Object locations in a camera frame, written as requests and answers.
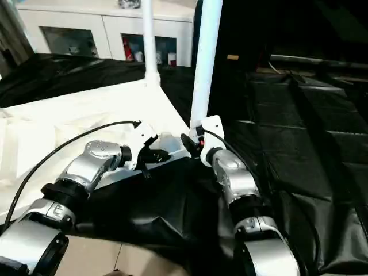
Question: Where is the white plastic table top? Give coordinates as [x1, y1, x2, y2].
[0, 80, 194, 225]

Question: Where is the black glossy mat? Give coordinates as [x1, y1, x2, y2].
[0, 51, 368, 276]

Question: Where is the red package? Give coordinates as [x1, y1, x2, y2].
[122, 40, 133, 61]

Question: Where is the white glass door cabinet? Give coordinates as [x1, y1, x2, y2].
[17, 0, 196, 67]

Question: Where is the black flat monitor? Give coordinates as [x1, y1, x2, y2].
[270, 0, 368, 68]

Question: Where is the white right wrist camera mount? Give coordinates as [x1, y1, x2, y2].
[197, 114, 225, 167]

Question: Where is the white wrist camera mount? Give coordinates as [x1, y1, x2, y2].
[126, 122, 158, 171]
[197, 114, 225, 167]

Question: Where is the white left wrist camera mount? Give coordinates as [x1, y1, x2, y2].
[126, 122, 158, 171]

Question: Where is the tangled dark cable bundle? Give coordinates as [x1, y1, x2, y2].
[118, 0, 143, 9]

